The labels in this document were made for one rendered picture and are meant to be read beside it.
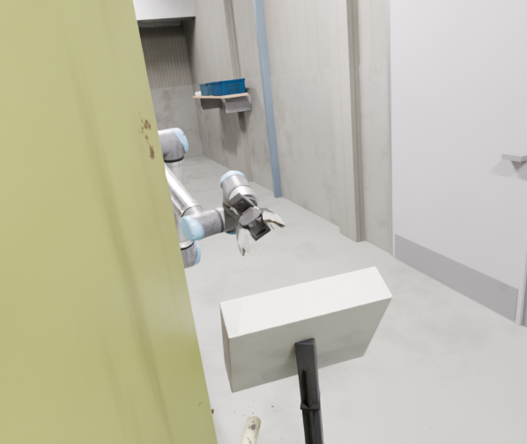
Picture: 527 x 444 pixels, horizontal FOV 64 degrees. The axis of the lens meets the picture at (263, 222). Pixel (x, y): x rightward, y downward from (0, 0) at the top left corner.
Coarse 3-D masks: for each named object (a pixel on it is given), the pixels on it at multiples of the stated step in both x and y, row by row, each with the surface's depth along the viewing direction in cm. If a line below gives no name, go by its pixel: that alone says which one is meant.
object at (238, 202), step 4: (240, 192) 123; (236, 196) 123; (240, 196) 123; (244, 196) 125; (228, 200) 124; (232, 200) 123; (236, 200) 123; (240, 200) 123; (244, 200) 124; (248, 200) 127; (232, 204) 123; (236, 204) 124; (240, 204) 124; (244, 204) 127; (248, 204) 128; (252, 204) 131; (236, 208) 126; (240, 208) 127; (244, 208) 129; (248, 208) 131
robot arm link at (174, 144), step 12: (168, 132) 182; (180, 132) 184; (168, 144) 181; (180, 144) 184; (168, 156) 184; (180, 156) 187; (180, 168) 189; (180, 180) 192; (180, 228) 204; (180, 240) 207; (192, 252) 213; (192, 264) 217
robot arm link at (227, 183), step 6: (228, 174) 144; (234, 174) 143; (240, 174) 144; (222, 180) 145; (228, 180) 142; (234, 180) 140; (240, 180) 140; (246, 180) 143; (222, 186) 144; (228, 186) 140; (234, 186) 138; (240, 186) 137; (246, 186) 138; (228, 192) 139; (228, 198) 138; (228, 204) 144
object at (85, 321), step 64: (0, 0) 30; (64, 0) 37; (128, 0) 48; (0, 64) 30; (64, 64) 37; (128, 64) 48; (0, 128) 29; (64, 128) 36; (128, 128) 47; (0, 192) 29; (64, 192) 36; (128, 192) 46; (0, 256) 29; (64, 256) 35; (128, 256) 46; (0, 320) 29; (64, 320) 35; (128, 320) 45; (192, 320) 63; (0, 384) 28; (64, 384) 35; (128, 384) 44; (192, 384) 62
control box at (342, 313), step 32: (288, 288) 85; (320, 288) 85; (352, 288) 85; (384, 288) 86; (224, 320) 80; (256, 320) 80; (288, 320) 80; (320, 320) 83; (352, 320) 87; (224, 352) 96; (256, 352) 85; (288, 352) 90; (320, 352) 95; (352, 352) 101; (256, 384) 98
